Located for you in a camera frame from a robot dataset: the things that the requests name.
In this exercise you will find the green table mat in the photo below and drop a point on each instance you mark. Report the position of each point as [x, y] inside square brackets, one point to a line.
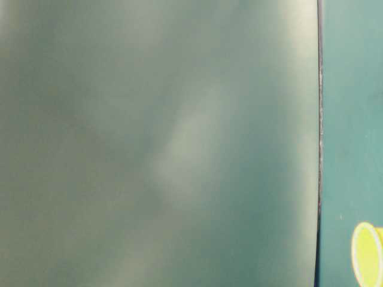
[159, 143]

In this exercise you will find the yellow plastic cup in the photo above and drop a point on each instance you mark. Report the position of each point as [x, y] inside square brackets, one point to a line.
[366, 254]

